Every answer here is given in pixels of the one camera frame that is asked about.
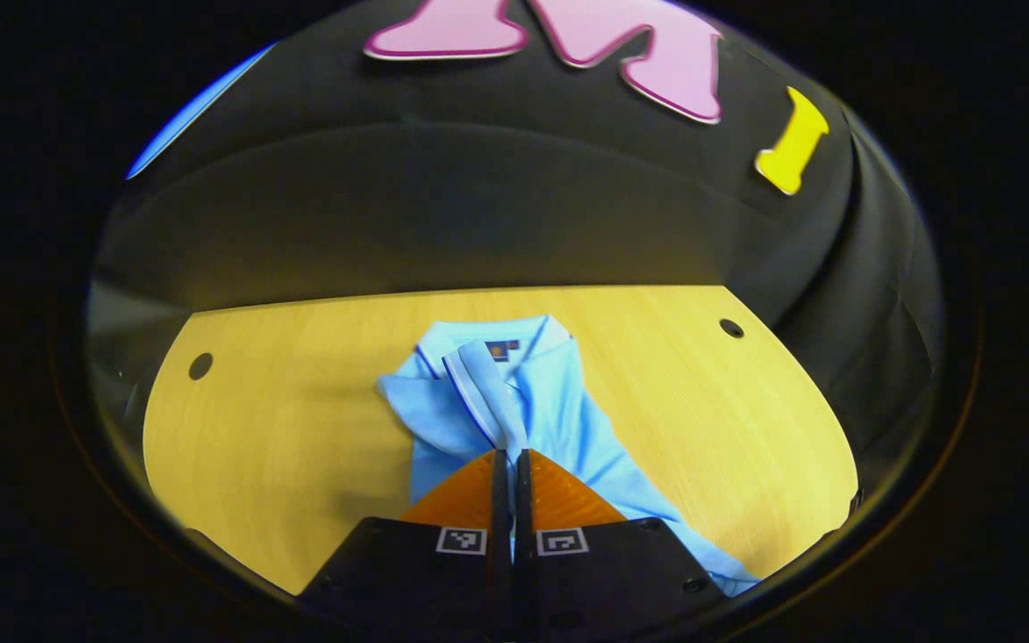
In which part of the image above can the black backdrop cloth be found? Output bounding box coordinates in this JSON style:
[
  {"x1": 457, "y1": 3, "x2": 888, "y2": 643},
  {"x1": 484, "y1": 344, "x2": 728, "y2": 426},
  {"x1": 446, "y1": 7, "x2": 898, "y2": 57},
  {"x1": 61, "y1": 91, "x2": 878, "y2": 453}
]
[{"x1": 86, "y1": 0, "x2": 944, "y2": 501}]

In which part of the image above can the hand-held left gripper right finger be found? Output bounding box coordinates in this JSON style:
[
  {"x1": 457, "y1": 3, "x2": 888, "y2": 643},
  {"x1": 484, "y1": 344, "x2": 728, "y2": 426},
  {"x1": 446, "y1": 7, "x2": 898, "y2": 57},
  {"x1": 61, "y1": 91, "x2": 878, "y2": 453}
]
[{"x1": 514, "y1": 448, "x2": 730, "y2": 639}]

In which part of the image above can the light blue T-shirt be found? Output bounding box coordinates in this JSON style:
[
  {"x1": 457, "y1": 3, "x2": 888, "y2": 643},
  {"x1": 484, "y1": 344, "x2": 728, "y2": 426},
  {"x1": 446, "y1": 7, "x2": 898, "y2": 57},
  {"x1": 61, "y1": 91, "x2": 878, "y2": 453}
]
[{"x1": 376, "y1": 314, "x2": 761, "y2": 597}]

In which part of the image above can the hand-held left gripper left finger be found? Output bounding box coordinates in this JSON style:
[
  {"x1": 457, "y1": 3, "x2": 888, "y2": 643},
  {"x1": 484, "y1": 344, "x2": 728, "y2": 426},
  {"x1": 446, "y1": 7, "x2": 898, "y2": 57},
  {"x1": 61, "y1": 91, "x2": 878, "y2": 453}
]
[{"x1": 296, "y1": 449, "x2": 513, "y2": 639}]

